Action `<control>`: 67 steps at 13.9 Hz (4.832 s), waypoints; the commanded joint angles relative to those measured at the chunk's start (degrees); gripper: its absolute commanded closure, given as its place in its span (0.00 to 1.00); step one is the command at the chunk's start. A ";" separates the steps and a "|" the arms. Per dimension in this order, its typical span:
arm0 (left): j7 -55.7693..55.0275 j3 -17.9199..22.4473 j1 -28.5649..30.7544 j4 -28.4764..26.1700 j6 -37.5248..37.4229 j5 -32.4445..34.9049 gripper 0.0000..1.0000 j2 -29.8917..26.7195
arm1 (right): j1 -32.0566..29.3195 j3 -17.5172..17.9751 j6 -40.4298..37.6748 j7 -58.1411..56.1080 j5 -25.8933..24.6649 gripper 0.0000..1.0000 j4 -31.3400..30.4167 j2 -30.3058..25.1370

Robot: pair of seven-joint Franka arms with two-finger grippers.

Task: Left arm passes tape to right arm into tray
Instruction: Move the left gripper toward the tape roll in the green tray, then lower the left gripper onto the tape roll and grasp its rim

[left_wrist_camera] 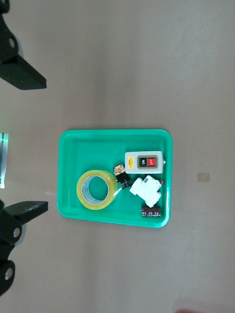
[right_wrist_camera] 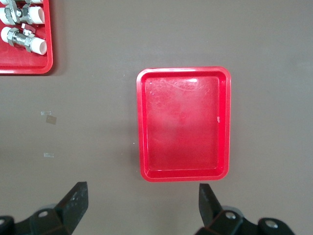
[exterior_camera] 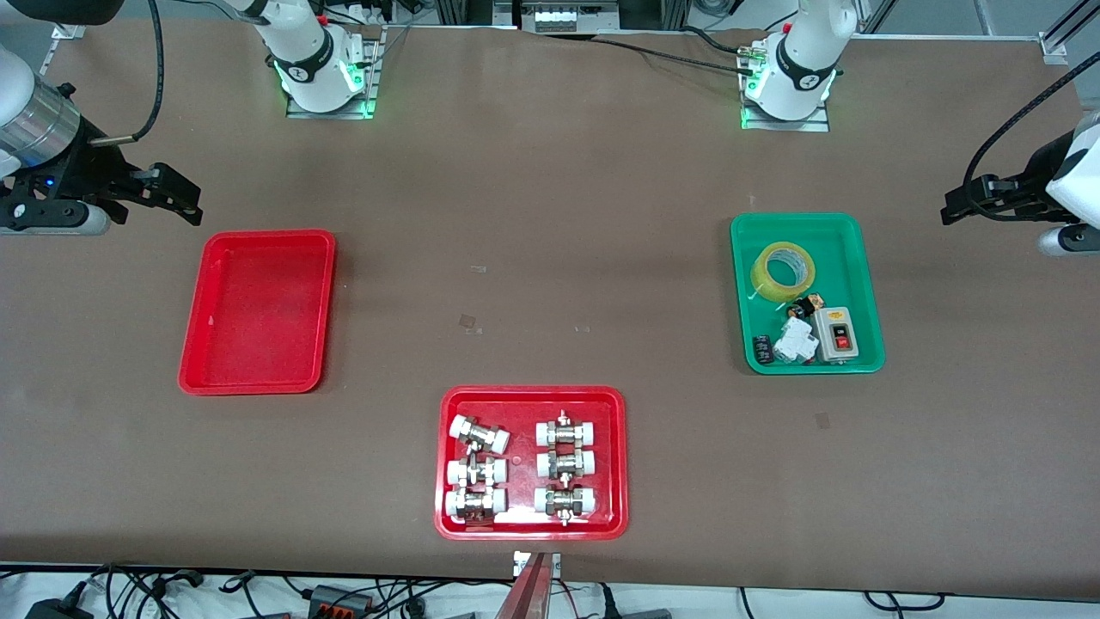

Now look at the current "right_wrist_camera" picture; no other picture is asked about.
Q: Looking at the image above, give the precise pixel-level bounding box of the large red plastic tray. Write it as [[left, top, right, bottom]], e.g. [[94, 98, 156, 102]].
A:
[[0, 0, 54, 75]]

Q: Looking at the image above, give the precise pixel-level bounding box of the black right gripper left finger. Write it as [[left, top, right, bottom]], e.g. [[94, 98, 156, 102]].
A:
[[0, 181, 89, 235]]

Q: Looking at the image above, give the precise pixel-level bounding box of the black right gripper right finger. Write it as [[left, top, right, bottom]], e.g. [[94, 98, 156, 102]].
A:
[[195, 183, 295, 235]]

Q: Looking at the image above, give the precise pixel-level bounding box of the small empty red tray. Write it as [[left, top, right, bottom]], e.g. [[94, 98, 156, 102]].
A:
[[136, 66, 232, 183]]

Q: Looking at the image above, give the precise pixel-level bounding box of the white-capped metal ball valve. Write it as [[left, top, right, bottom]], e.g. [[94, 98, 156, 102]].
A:
[[0, 23, 47, 56], [0, 3, 46, 26], [0, 0, 44, 4]]

